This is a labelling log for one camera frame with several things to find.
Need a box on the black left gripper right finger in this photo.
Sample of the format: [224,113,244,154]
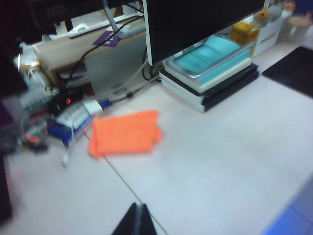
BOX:
[138,203,157,235]

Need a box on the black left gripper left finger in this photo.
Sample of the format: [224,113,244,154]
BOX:
[111,202,139,235]

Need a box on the orange microfibre rag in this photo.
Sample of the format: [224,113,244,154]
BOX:
[87,109,162,158]

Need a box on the blue and white box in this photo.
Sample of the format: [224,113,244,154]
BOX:
[45,100,101,147]

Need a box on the white rectangular adapter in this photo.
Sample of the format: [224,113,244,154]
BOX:
[82,99,104,115]

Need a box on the black device with red light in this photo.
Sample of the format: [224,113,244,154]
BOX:
[47,88,84,115]

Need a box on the black and white book stack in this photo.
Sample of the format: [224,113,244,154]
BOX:
[158,61,260,114]

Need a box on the grey metal panel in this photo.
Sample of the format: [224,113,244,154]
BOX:
[84,36,150,98]

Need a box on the teal book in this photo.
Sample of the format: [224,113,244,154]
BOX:
[174,36,250,87]

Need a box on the brown cardboard box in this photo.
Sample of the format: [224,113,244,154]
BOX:
[32,29,148,92]

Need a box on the purple printed card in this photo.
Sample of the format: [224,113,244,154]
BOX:
[92,30,122,48]

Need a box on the black flat screen monitor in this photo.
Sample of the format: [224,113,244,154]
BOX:
[142,0,267,67]

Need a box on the black mouse pad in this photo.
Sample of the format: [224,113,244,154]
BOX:
[261,46,313,99]

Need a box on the yellow box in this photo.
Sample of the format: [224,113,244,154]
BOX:
[230,21,260,47]

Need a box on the white cardboard box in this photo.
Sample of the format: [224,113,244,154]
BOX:
[251,9,292,57]

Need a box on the white jar with lid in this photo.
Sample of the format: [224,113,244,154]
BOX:
[280,16,312,45]

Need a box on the white lightning charging cable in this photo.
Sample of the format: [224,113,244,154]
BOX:
[61,121,77,167]

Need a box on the long grey cable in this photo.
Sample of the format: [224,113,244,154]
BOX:
[97,60,162,105]

